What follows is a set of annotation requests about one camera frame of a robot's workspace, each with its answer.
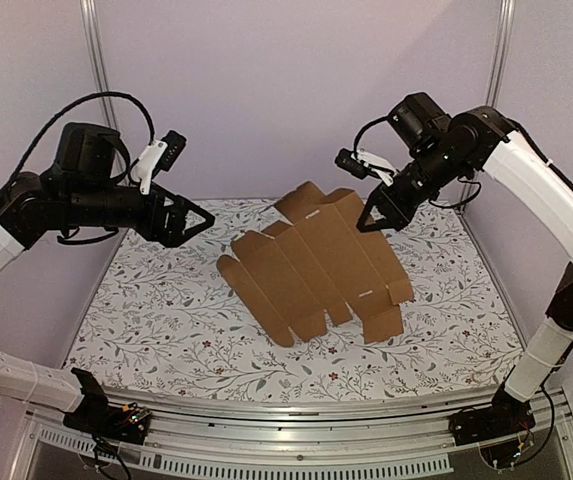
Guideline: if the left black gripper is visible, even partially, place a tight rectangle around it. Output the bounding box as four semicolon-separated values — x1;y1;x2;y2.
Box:
64;180;216;247

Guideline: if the brown cardboard box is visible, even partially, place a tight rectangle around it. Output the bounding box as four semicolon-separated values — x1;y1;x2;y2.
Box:
217;182;414;347

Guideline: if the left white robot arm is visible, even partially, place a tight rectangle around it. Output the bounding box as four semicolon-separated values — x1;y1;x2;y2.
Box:
0;122;215;434

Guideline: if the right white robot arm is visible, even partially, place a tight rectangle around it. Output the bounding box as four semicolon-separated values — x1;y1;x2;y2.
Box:
336;92;573;436

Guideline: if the floral patterned table mat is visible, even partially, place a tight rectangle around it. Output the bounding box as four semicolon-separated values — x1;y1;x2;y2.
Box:
66;199;522;403

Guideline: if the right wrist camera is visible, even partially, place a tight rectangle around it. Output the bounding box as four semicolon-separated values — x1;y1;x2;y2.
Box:
334;147;398;189

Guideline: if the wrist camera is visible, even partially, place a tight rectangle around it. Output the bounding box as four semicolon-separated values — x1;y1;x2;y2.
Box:
129;130;187;195
334;147;398;189

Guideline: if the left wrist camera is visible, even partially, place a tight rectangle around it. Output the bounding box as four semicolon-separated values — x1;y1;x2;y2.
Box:
129;130;187;195

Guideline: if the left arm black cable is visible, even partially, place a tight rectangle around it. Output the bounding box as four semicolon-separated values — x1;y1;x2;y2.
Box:
7;91;158;191

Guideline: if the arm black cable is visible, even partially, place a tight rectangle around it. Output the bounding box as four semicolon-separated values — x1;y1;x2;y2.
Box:
353;115;573;226
7;91;158;191

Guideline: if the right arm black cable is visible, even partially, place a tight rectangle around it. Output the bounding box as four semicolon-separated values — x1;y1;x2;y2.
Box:
353;115;573;226

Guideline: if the front aluminium rail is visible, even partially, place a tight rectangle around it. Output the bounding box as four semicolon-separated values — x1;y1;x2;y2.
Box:
9;388;573;479

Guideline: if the right aluminium frame post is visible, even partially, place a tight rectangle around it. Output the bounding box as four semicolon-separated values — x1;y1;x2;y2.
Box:
460;0;516;211

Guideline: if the aluminium frame post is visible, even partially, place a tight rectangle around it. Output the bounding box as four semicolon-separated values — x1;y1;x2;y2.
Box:
460;0;516;211
80;0;118;129

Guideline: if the left aluminium frame post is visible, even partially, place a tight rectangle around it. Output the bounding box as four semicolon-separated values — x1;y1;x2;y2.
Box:
80;0;118;129

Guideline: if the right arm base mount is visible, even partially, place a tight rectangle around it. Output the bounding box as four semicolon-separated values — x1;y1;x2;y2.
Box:
448;383;535;446

